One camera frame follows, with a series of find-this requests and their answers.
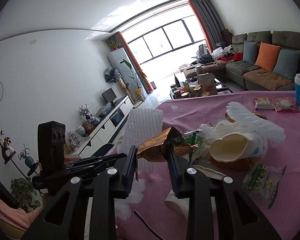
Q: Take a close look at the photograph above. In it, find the white tv cabinet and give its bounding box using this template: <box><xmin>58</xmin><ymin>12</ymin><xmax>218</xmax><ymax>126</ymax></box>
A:
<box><xmin>75</xmin><ymin>96</ymin><xmax>133</xmax><ymax>158</ymax></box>

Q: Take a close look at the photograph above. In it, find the grey orange left curtain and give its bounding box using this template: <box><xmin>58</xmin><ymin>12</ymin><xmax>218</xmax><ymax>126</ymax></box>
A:
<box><xmin>107</xmin><ymin>31</ymin><xmax>153</xmax><ymax>94</ymax></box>

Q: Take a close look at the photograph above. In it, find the blue-grey cushion near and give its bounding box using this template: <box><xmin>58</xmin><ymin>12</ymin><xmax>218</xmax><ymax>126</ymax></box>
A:
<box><xmin>273</xmin><ymin>49</ymin><xmax>299</xmax><ymax>81</ymax></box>

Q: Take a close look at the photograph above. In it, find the grey orange right curtain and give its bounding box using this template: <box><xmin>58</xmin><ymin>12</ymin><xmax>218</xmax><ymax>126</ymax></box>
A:
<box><xmin>189</xmin><ymin>0</ymin><xmax>226</xmax><ymax>52</ymax></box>

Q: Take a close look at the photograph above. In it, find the pink sleeve forearm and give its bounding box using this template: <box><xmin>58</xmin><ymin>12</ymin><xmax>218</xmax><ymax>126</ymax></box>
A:
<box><xmin>0</xmin><ymin>199</ymin><xmax>43</xmax><ymax>231</ymax></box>

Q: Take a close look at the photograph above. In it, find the green clear snack wrapper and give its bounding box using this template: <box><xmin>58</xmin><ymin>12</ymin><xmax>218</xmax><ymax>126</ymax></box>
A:
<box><xmin>241</xmin><ymin>164</ymin><xmax>287</xmax><ymax>209</ymax></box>

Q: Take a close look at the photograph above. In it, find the cluttered coffee table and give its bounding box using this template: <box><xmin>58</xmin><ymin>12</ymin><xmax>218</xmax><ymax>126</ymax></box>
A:
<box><xmin>170</xmin><ymin>76</ymin><xmax>232</xmax><ymax>99</ymax></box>

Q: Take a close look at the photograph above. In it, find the white standing air conditioner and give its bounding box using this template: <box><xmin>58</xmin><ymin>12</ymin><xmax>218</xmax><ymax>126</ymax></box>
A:
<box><xmin>107</xmin><ymin>48</ymin><xmax>139</xmax><ymax>101</ymax></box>

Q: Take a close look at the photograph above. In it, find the orange cushion near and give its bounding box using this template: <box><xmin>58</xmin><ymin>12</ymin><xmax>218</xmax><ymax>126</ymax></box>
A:
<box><xmin>255</xmin><ymin>42</ymin><xmax>280</xmax><ymax>72</ymax></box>

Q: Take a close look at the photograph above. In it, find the white tissue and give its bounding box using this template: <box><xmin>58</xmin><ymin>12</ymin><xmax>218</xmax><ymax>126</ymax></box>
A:
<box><xmin>200</xmin><ymin>120</ymin><xmax>237</xmax><ymax>145</ymax></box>

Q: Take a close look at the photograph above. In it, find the beige snack packet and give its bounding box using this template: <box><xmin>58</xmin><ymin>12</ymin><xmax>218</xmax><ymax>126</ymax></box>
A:
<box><xmin>255</xmin><ymin>98</ymin><xmax>275</xmax><ymax>110</ymax></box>

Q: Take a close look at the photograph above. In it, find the pink floral tablecloth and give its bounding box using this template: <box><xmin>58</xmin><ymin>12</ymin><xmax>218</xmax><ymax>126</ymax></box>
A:
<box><xmin>115</xmin><ymin>91</ymin><xmax>300</xmax><ymax>239</ymax></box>

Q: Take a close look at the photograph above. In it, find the white foam net sleeve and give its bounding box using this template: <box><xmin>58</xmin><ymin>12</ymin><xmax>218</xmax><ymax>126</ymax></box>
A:
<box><xmin>226</xmin><ymin>101</ymin><xmax>286</xmax><ymax>145</ymax></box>

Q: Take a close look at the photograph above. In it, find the tall green potted plant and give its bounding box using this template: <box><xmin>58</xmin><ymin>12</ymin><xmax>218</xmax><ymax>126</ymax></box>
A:
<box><xmin>120</xmin><ymin>59</ymin><xmax>145</xmax><ymax>102</ymax></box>

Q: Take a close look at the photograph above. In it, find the blue-grey cushion far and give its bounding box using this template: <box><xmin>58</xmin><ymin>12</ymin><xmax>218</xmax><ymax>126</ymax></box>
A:
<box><xmin>243</xmin><ymin>41</ymin><xmax>258</xmax><ymax>64</ymax></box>

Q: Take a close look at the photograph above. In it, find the red clear snack packet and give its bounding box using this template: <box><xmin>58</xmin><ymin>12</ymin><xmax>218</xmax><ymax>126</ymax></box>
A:
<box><xmin>272</xmin><ymin>98</ymin><xmax>300</xmax><ymax>113</ymax></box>

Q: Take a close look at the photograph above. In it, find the grey orange curtain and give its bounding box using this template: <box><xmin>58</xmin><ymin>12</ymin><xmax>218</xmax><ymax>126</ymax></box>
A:
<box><xmin>189</xmin><ymin>0</ymin><xmax>226</xmax><ymax>52</ymax></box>
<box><xmin>107</xmin><ymin>31</ymin><xmax>153</xmax><ymax>94</ymax></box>

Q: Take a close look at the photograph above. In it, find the gold snack wrapper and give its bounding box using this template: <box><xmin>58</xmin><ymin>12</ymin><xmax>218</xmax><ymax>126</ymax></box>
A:
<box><xmin>137</xmin><ymin>127</ymin><xmax>198</xmax><ymax>163</ymax></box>

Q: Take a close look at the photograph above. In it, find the leafy floor plant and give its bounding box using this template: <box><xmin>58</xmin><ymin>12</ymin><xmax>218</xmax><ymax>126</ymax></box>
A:
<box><xmin>10</xmin><ymin>178</ymin><xmax>41</xmax><ymax>213</ymax></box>

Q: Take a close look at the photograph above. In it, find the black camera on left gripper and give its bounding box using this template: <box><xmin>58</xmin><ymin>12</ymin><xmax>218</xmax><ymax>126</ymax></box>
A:
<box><xmin>37</xmin><ymin>121</ymin><xmax>66</xmax><ymax>174</ymax></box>

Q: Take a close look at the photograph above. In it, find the blue-grey cushion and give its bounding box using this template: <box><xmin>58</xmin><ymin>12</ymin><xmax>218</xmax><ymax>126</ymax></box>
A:
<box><xmin>243</xmin><ymin>41</ymin><xmax>258</xmax><ymax>64</ymax></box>
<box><xmin>273</xmin><ymin>49</ymin><xmax>299</xmax><ymax>81</ymax></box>

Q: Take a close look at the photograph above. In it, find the small black monitor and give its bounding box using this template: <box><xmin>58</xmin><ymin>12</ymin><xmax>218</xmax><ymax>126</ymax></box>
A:
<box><xmin>102</xmin><ymin>88</ymin><xmax>117</xmax><ymax>104</ymax></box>

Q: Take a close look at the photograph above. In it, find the green sectional sofa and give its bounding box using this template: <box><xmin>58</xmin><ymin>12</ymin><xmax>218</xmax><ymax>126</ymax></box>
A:
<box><xmin>225</xmin><ymin>30</ymin><xmax>300</xmax><ymax>91</ymax></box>

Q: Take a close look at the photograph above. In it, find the crushed white paper cup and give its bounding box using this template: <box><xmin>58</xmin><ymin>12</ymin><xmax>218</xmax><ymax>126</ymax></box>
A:
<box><xmin>210</xmin><ymin>132</ymin><xmax>268</xmax><ymax>163</ymax></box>

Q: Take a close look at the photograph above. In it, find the brown paper bag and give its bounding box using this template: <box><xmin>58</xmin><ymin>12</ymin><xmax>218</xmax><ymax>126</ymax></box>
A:
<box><xmin>197</xmin><ymin>73</ymin><xmax>217</xmax><ymax>95</ymax></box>

